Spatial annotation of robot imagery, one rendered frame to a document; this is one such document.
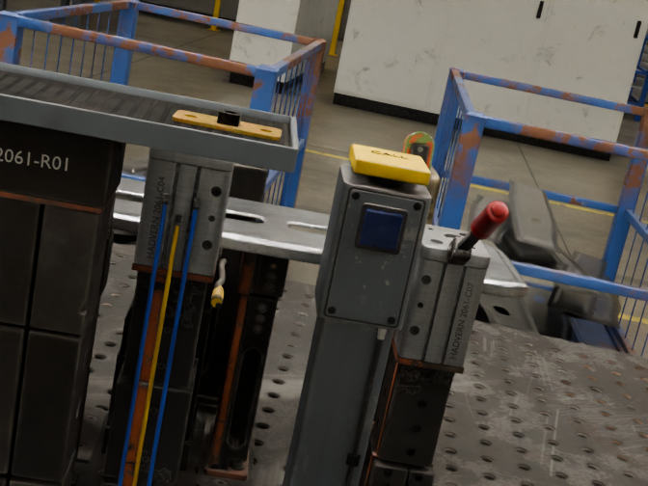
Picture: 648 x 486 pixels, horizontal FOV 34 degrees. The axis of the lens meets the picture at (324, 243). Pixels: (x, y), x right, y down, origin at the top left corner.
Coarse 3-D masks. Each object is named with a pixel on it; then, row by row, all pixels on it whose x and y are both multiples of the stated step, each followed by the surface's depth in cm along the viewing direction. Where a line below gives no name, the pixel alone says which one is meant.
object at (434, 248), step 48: (432, 240) 102; (432, 288) 101; (480, 288) 101; (432, 336) 102; (384, 384) 111; (432, 384) 105; (384, 432) 107; (432, 432) 106; (384, 480) 107; (432, 480) 107
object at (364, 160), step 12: (360, 156) 82; (372, 156) 83; (384, 156) 84; (396, 156) 85; (408, 156) 86; (360, 168) 81; (372, 168) 81; (384, 168) 81; (396, 168) 81; (408, 168) 81; (420, 168) 82; (372, 180) 84; (384, 180) 83; (396, 180) 84; (408, 180) 82; (420, 180) 82
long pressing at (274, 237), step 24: (120, 192) 120; (120, 216) 110; (264, 216) 121; (288, 216) 123; (312, 216) 126; (240, 240) 111; (264, 240) 111; (288, 240) 114; (312, 240) 116; (504, 264) 122; (504, 288) 113
